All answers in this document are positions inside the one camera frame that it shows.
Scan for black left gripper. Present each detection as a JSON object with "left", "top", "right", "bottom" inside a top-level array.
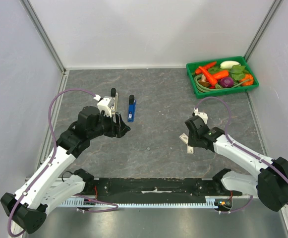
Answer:
[{"left": 88, "top": 110, "right": 130, "bottom": 139}]

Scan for blue and black stapler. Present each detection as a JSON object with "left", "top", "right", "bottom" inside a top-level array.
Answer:
[{"left": 127, "top": 95, "right": 136, "bottom": 122}]

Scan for beige and black stapler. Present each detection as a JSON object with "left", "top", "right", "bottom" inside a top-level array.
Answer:
[{"left": 111, "top": 88, "right": 118, "bottom": 117}]

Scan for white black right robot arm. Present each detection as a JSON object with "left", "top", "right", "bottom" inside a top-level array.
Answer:
[{"left": 185, "top": 116, "right": 288, "bottom": 212}]

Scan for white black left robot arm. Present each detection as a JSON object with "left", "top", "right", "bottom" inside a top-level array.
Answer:
[{"left": 0, "top": 106, "right": 130, "bottom": 234}]

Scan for white staple box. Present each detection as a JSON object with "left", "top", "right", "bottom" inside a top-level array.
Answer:
[
  {"left": 179, "top": 133, "right": 188, "bottom": 144},
  {"left": 187, "top": 146, "right": 194, "bottom": 154}
]

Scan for green toy long beans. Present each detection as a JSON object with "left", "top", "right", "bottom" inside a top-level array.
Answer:
[{"left": 194, "top": 75, "right": 242, "bottom": 93}]

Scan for brown toy mushroom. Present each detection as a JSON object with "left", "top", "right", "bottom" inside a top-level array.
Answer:
[{"left": 199, "top": 74, "right": 211, "bottom": 88}]

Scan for orange toy carrot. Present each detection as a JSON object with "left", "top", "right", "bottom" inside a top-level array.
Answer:
[
  {"left": 199, "top": 66, "right": 218, "bottom": 86},
  {"left": 195, "top": 61, "right": 217, "bottom": 75},
  {"left": 213, "top": 70, "right": 229, "bottom": 80}
]

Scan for purple toy onion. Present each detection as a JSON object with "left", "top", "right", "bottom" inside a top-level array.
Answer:
[{"left": 219, "top": 77, "right": 234, "bottom": 88}]

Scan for green plastic basket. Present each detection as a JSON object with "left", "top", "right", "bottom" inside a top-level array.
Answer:
[{"left": 186, "top": 56, "right": 259, "bottom": 99}]

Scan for green toy leafy vegetable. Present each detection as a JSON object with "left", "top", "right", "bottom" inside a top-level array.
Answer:
[{"left": 229, "top": 65, "right": 250, "bottom": 82}]

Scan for small orange toy pumpkin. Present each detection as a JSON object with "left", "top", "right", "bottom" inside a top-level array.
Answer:
[{"left": 239, "top": 74, "right": 254, "bottom": 87}]

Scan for white toy radish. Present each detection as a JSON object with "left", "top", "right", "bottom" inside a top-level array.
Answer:
[{"left": 220, "top": 60, "right": 240, "bottom": 69}]

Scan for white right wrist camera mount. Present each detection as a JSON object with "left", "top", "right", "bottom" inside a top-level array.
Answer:
[{"left": 192, "top": 108, "right": 208, "bottom": 124}]

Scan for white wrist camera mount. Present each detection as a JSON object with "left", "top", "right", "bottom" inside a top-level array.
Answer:
[
  {"left": 93, "top": 94, "right": 113, "bottom": 118},
  {"left": 192, "top": 108, "right": 208, "bottom": 124}
]

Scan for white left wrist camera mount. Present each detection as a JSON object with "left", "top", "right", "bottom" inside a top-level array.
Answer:
[{"left": 93, "top": 94, "right": 113, "bottom": 118}]

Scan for light blue slotted cable duct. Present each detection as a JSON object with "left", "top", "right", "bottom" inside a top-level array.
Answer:
[{"left": 59, "top": 197, "right": 220, "bottom": 208}]

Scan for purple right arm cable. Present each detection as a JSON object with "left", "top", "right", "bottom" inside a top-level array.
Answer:
[{"left": 194, "top": 96, "right": 288, "bottom": 214}]

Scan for aluminium frame rail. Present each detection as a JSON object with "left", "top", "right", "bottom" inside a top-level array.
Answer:
[{"left": 20, "top": 0, "right": 66, "bottom": 74}]

